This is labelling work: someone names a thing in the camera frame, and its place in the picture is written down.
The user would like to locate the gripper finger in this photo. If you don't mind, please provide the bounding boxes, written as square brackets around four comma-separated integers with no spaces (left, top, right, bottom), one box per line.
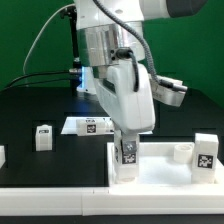
[122,141,137,155]

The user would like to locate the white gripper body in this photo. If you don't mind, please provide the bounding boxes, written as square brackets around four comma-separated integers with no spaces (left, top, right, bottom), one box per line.
[95,63,155,134]

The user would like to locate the white square table top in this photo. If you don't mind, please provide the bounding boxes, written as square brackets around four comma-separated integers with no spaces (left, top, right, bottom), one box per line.
[106,141,224,188]

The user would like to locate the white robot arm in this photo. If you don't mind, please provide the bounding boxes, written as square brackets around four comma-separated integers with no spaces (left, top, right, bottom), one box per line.
[75,0,208,155]

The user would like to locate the white base sheet with tag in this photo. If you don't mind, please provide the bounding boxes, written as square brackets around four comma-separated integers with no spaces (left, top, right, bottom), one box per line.
[61,117,114,135]

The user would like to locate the white front fence bar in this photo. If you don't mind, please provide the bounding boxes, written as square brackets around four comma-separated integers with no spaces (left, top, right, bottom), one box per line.
[0,185,224,216]

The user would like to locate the white fence bar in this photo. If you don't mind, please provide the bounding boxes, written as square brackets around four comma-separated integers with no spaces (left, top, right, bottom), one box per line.
[215,160,224,185]
[0,185,224,216]

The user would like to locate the white right fence bar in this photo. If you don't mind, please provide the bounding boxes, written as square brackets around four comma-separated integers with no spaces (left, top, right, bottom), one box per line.
[215,160,224,185]

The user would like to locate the white left fence stub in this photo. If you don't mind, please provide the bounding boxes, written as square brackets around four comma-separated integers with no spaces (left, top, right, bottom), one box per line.
[0,146,6,169]

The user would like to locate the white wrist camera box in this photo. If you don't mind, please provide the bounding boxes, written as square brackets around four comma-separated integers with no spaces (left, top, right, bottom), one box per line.
[149,76,188,107]

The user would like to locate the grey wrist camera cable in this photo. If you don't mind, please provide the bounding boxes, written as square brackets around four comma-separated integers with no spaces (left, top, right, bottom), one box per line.
[92,0,188,94]

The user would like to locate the black camera stand pole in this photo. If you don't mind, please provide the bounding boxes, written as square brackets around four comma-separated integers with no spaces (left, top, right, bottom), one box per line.
[60,5,81,91]

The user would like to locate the black cable lower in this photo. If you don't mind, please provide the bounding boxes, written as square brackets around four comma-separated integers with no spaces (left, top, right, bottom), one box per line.
[0,78,73,94]

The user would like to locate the black cable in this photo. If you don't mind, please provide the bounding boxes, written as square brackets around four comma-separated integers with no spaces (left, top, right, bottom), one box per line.
[4,70,73,89]
[0,78,73,94]

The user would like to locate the black cable upper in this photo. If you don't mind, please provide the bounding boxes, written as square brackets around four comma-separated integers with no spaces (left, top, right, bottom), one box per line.
[4,70,73,89]

